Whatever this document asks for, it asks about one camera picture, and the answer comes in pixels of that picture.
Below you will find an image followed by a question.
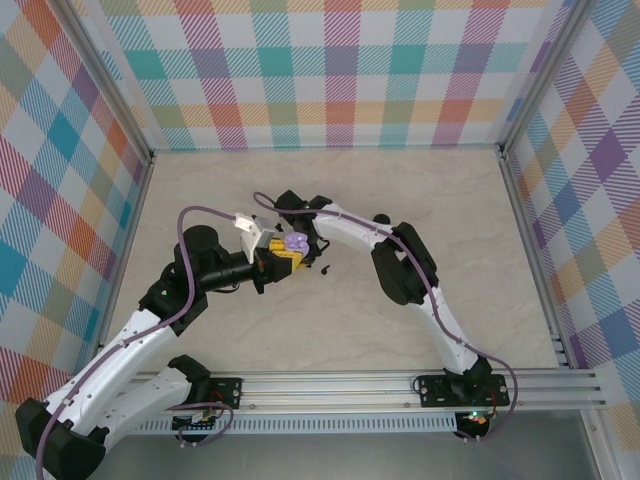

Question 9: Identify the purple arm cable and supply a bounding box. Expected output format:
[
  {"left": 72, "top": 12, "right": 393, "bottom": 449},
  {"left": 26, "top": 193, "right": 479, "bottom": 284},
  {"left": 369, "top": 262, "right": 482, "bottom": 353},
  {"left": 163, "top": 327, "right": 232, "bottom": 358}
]
[
  {"left": 252, "top": 191, "right": 519, "bottom": 444},
  {"left": 33, "top": 205, "right": 239, "bottom": 476}
]

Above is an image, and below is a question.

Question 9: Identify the aluminium frame post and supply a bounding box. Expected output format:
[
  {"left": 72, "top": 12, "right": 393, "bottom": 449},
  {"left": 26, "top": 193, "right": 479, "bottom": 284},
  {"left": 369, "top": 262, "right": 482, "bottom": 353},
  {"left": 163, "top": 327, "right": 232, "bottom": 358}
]
[
  {"left": 497, "top": 0, "right": 599, "bottom": 159},
  {"left": 59, "top": 0, "right": 156, "bottom": 166}
]

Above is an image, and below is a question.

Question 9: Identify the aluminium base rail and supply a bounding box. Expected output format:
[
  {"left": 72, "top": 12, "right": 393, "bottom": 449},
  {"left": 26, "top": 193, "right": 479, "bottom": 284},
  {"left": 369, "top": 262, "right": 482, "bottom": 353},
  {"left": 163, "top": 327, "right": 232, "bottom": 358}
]
[{"left": 114, "top": 368, "right": 607, "bottom": 412}]

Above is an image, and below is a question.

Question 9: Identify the small controller board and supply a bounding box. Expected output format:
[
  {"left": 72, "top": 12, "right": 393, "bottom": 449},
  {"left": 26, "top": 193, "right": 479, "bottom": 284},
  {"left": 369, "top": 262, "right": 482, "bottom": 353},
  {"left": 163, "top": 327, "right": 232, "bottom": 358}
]
[
  {"left": 452, "top": 409, "right": 496, "bottom": 436},
  {"left": 172, "top": 407, "right": 221, "bottom": 434}
]

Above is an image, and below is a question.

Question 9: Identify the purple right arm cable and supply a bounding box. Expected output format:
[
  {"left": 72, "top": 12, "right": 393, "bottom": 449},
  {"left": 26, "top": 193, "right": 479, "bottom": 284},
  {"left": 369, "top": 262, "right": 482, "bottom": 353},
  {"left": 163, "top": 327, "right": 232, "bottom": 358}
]
[{"left": 252, "top": 191, "right": 519, "bottom": 444}]

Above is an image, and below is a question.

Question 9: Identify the purple earbud charging case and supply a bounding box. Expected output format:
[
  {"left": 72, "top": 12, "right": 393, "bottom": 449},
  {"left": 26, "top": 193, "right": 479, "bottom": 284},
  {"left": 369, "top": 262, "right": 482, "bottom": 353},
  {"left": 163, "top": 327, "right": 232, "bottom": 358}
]
[{"left": 283, "top": 231, "right": 311, "bottom": 256}]

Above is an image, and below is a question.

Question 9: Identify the aluminium side rail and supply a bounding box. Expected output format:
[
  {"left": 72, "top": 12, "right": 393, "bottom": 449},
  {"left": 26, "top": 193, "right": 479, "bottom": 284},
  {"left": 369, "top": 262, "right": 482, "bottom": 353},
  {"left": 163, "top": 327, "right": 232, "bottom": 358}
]
[
  {"left": 497, "top": 149, "right": 576, "bottom": 370},
  {"left": 92, "top": 152, "right": 157, "bottom": 356}
]

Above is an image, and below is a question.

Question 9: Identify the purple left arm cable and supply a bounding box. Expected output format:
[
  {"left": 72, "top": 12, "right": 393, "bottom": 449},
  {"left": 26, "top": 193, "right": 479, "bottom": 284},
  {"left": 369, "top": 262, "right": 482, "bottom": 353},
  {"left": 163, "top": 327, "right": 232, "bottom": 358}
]
[{"left": 33, "top": 205, "right": 239, "bottom": 476}]

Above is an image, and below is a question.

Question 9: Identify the white slotted cable duct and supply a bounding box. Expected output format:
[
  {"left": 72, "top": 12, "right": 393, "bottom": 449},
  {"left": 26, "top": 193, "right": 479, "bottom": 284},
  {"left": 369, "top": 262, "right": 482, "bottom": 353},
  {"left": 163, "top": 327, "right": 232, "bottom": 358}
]
[{"left": 117, "top": 417, "right": 459, "bottom": 437}]

